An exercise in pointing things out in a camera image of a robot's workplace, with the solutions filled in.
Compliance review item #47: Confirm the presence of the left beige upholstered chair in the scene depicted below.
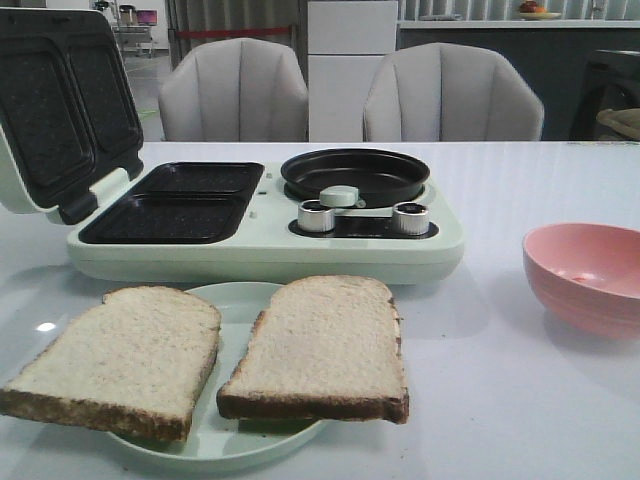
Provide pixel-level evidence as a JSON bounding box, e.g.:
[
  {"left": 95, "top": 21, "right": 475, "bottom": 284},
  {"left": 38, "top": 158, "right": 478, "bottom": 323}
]
[{"left": 158, "top": 38, "right": 308, "bottom": 142}]

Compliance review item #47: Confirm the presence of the white bread slice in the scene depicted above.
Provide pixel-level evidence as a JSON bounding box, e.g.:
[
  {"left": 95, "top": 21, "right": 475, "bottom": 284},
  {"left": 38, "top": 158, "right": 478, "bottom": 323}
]
[
  {"left": 216, "top": 275, "right": 409, "bottom": 424},
  {"left": 1, "top": 286, "right": 221, "bottom": 442}
]

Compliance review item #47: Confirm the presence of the pink plastic bowl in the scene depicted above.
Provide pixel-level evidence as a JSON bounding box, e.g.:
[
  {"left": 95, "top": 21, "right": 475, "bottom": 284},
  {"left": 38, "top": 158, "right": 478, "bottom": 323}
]
[{"left": 522, "top": 223, "right": 639, "bottom": 339}]

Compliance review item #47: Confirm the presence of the breakfast maker hinged lid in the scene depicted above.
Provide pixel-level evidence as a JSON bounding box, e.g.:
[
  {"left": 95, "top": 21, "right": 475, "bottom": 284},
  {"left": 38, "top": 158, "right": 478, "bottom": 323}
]
[{"left": 1, "top": 8, "right": 143, "bottom": 224}]

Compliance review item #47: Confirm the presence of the dark grey counter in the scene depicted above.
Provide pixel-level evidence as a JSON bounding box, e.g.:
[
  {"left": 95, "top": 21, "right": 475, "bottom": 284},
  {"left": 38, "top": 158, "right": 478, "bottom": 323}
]
[{"left": 398, "top": 20, "right": 639, "bottom": 141}]

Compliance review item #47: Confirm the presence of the right beige upholstered chair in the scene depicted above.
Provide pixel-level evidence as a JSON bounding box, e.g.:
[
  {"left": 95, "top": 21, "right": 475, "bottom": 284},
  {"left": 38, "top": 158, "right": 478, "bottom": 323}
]
[{"left": 362, "top": 43, "right": 544, "bottom": 142}]

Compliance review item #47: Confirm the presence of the mint green breakfast maker base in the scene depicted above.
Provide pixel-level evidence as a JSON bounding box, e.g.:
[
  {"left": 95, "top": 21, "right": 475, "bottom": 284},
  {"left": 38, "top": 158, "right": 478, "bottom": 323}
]
[{"left": 67, "top": 162, "right": 464, "bottom": 284}]

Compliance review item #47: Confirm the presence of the right silver control knob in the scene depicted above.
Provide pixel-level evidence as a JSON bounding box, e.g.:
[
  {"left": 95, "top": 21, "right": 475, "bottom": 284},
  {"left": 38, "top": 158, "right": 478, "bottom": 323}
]
[{"left": 391, "top": 202, "right": 430, "bottom": 236}]

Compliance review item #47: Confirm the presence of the fruit plate on counter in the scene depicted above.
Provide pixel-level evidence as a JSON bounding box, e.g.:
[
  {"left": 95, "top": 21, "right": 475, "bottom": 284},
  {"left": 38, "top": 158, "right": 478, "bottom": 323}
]
[{"left": 517, "top": 0, "right": 561, "bottom": 21}]

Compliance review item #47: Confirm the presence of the mint green pan handle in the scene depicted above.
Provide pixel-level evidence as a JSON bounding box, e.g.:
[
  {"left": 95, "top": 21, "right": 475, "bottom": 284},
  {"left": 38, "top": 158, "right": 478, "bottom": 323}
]
[{"left": 319, "top": 185, "right": 360, "bottom": 208}]

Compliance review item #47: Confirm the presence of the white cabinet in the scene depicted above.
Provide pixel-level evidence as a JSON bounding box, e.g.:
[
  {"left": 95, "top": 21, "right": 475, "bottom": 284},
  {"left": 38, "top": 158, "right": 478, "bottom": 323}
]
[{"left": 307, "top": 1, "right": 398, "bottom": 142}]

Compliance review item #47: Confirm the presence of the left silver control knob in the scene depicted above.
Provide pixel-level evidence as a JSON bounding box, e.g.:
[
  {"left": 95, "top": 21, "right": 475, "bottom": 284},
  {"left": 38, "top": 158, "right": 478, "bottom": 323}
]
[{"left": 297, "top": 200, "right": 335, "bottom": 233}]

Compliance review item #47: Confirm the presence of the mint green round plate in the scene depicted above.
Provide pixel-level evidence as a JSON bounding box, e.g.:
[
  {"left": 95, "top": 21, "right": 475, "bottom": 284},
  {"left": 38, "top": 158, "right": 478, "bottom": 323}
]
[{"left": 109, "top": 282, "right": 327, "bottom": 473}]

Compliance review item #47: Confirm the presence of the black round frying pan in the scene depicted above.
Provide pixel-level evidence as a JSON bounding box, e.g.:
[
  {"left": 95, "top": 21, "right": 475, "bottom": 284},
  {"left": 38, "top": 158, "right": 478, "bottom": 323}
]
[{"left": 280, "top": 148, "right": 430, "bottom": 209}]

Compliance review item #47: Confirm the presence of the silver control knob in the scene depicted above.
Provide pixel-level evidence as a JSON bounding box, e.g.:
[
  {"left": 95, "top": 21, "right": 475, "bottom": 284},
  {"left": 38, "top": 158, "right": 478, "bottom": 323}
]
[
  {"left": 297, "top": 200, "right": 335, "bottom": 233},
  {"left": 391, "top": 202, "right": 430, "bottom": 236}
]

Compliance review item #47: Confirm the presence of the beige upholstered chair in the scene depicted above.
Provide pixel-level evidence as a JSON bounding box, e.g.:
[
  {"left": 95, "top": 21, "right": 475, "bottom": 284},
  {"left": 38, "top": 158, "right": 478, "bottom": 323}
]
[
  {"left": 362, "top": 43, "right": 544, "bottom": 142},
  {"left": 158, "top": 38, "right": 308, "bottom": 142}
]

